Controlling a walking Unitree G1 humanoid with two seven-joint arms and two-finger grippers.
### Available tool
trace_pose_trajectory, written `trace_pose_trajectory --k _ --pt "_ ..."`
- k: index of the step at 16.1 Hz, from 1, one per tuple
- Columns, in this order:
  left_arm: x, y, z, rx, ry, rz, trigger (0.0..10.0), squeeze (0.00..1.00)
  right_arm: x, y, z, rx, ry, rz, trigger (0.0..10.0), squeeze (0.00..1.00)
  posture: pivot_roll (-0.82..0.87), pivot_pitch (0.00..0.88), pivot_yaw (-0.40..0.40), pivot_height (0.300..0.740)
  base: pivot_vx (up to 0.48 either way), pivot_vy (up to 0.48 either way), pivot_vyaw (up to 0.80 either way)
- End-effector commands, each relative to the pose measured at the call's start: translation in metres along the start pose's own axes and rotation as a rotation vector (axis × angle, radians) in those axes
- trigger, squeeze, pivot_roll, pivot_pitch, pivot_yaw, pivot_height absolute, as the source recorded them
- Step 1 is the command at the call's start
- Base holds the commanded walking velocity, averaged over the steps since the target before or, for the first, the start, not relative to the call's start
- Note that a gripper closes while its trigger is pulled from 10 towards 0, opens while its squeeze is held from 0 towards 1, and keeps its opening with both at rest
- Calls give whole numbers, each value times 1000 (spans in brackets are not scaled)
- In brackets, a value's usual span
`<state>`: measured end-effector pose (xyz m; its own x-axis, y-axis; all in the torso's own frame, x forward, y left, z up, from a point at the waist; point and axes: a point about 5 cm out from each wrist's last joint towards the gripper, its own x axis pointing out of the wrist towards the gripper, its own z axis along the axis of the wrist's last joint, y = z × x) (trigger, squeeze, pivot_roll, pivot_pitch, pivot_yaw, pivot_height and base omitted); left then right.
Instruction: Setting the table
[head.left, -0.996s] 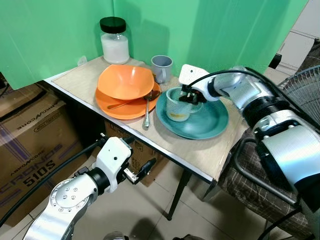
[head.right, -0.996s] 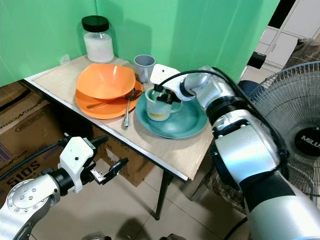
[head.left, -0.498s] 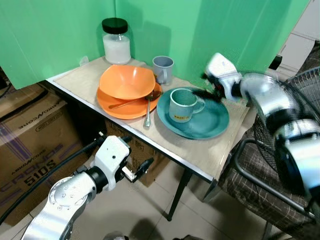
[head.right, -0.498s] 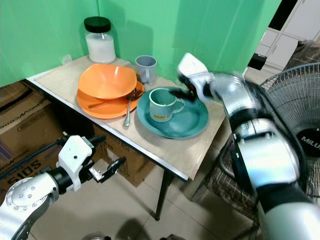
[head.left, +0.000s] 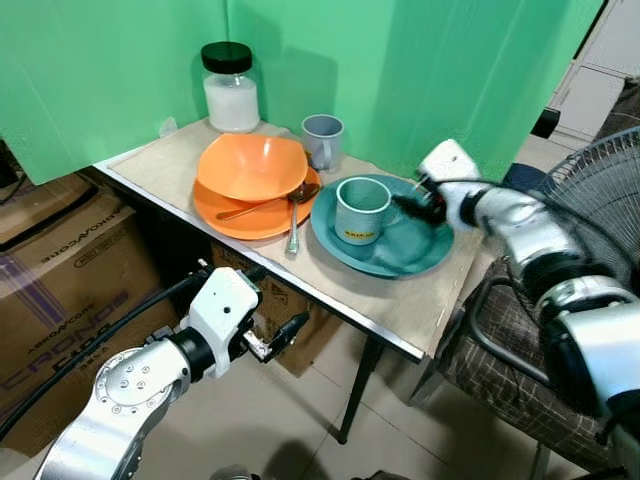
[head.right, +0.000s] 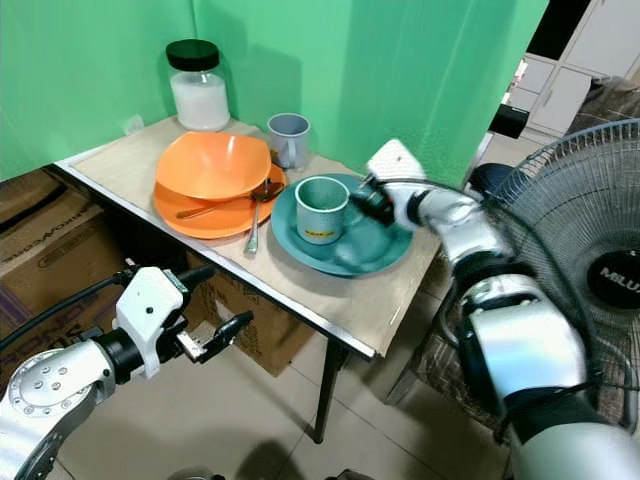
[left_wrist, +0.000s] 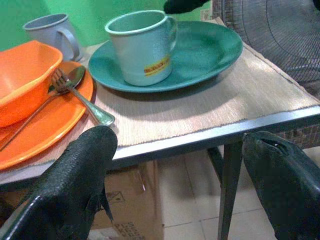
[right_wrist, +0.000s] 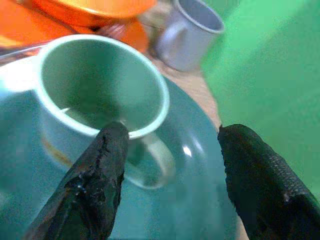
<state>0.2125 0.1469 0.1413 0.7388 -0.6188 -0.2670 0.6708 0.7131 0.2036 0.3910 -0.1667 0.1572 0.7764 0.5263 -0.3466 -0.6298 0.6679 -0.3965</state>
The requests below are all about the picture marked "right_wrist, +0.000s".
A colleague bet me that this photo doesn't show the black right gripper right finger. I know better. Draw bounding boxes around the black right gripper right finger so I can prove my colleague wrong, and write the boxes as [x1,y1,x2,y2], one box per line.
[217,123,320,240]

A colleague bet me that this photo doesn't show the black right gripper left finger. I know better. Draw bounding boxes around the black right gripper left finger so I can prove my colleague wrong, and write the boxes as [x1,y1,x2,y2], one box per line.
[21,121,130,240]

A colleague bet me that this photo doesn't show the light green mug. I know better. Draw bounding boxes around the light green mug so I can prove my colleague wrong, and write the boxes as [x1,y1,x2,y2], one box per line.
[33,34,177,190]

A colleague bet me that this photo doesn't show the teal plate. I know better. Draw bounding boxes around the teal plate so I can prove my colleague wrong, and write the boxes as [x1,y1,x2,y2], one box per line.
[0,76,241,240]

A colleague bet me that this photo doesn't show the green placemat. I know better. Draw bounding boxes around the green placemat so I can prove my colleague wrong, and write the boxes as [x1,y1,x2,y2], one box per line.
[201,0,320,198]

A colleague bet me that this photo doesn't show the grey mug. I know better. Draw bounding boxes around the grey mug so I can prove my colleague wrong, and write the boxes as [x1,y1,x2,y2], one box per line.
[152,0,226,73]

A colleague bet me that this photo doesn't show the orange plate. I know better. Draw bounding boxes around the orange plate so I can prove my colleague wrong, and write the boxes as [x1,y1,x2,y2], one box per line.
[0,0,150,55]

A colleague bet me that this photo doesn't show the orange bowl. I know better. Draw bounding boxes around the orange bowl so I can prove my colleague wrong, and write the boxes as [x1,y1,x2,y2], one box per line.
[31,0,158,28]

